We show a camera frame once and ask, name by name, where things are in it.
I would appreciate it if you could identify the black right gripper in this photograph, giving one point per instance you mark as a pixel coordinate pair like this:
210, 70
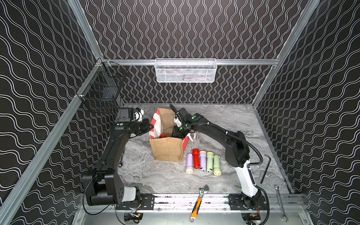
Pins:
178, 131

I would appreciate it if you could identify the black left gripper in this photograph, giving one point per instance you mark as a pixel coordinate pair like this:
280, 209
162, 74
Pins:
145, 126

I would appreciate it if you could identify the jute tote bag red trim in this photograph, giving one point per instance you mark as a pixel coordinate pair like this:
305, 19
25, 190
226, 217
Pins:
169, 148

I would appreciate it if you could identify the light green flashlight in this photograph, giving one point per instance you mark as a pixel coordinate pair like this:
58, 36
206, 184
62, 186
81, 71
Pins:
209, 162
216, 165

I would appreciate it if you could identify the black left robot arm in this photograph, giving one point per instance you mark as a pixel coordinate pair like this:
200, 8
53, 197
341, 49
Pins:
103, 185

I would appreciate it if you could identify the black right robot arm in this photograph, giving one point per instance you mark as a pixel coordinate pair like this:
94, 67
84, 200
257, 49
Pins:
239, 153

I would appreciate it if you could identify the red flashlight front row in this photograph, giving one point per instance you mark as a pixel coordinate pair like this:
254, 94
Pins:
196, 158

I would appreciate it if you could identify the lavender flashlight middle front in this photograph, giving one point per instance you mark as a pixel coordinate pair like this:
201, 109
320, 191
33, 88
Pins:
202, 156

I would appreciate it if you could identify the lavender flashlight yellow head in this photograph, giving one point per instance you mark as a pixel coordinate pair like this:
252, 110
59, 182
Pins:
189, 164

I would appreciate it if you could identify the black hex key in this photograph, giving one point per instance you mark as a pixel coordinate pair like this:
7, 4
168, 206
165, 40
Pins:
266, 168

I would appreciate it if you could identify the silver combination wrench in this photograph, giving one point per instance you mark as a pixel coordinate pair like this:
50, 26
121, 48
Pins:
283, 213

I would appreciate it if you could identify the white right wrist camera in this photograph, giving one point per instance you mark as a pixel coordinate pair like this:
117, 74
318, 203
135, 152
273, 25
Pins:
178, 122

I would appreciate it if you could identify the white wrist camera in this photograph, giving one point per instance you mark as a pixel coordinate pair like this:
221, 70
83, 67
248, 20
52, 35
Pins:
178, 122
138, 114

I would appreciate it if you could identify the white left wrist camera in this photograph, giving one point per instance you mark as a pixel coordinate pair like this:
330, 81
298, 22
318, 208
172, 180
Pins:
138, 114

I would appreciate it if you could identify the black wire mesh basket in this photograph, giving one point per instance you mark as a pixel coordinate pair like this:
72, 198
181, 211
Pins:
104, 93

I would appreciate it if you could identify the white wire mesh basket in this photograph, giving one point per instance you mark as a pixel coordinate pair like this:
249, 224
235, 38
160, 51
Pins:
182, 70

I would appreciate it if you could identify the orange handled adjustable wrench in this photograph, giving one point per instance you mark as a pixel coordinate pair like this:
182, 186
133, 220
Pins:
194, 213

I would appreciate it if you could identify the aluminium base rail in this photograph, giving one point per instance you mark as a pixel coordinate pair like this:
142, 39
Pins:
217, 203

